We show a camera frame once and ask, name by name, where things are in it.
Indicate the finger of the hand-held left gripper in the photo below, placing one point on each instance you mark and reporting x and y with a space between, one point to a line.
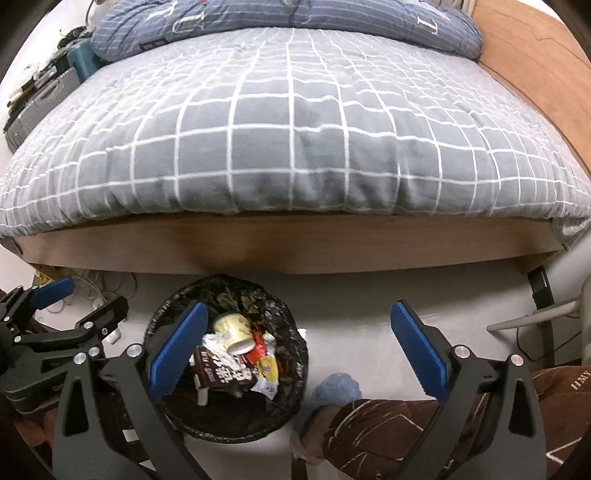
51 293
104 321

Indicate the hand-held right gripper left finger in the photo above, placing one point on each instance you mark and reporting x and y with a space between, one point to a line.
178 350

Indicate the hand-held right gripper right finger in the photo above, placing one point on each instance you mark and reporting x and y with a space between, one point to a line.
418 350

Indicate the brown chocolate snack box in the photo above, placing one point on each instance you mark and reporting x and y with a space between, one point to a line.
221 369

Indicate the yellow yogurt cup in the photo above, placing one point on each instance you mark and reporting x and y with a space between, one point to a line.
233 332

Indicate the red plastic bag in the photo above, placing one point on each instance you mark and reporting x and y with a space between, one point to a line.
261 346

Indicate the trash bin with black liner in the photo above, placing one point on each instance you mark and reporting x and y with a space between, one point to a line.
231 415

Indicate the yellow white snack packet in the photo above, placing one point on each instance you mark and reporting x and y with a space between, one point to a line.
268 376

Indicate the blue slipper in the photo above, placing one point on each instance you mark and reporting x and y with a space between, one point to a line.
337 387

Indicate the person's leg brown pants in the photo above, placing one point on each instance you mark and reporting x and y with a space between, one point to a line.
383 434

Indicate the black power adapter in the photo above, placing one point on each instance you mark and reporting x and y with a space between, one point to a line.
539 286

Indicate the grey suitcase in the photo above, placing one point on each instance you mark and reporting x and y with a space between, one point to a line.
41 101

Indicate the teal suitcase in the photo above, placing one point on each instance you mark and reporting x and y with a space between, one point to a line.
83 60

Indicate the grey checked bed cover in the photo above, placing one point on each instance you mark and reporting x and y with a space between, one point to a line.
295 138

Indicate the black clutter pile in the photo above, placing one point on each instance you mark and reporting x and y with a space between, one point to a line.
74 36

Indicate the wooden headboard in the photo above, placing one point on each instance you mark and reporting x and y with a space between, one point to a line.
545 60

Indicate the blue striped duvet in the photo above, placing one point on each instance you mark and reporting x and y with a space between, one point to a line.
277 11

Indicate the wooden bed frame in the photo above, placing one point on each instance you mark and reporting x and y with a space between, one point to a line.
295 249

